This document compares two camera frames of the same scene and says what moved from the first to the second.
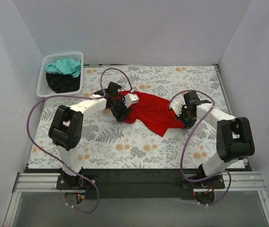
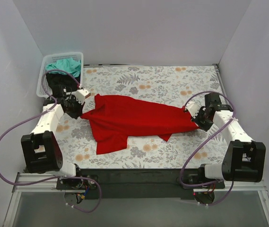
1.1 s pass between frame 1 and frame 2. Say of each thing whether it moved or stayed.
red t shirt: moved
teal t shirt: stayed
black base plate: stayed
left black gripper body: moved
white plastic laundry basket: stayed
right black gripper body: moved
